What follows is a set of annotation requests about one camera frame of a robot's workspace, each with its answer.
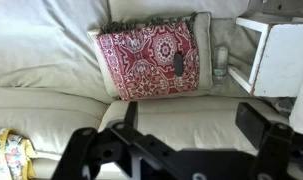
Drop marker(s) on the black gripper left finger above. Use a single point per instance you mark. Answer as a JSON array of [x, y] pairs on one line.
[[91, 153]]

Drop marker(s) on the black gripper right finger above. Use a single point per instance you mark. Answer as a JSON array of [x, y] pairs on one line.
[[274, 150]]

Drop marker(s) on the black remote control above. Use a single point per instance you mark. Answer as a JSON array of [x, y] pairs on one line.
[[178, 65]]

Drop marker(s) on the beige sofa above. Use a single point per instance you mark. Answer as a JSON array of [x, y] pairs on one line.
[[41, 50]]

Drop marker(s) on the floral yellow blanket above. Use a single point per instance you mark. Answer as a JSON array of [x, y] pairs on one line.
[[11, 156]]

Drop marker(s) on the clear plastic bottle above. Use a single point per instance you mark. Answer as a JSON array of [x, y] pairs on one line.
[[220, 63]]

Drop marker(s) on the small white side table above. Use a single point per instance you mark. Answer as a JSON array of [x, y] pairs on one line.
[[284, 60]]

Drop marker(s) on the large beige pillow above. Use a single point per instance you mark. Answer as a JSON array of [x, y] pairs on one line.
[[302, 106]]

